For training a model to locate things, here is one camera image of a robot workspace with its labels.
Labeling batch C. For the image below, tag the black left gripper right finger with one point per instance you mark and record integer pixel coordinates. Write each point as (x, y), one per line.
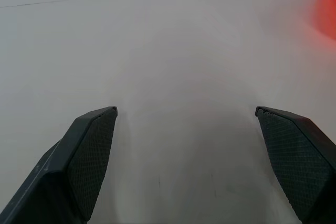
(299, 166)

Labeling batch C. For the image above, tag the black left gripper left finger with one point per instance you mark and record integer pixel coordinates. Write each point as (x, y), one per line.
(65, 171)

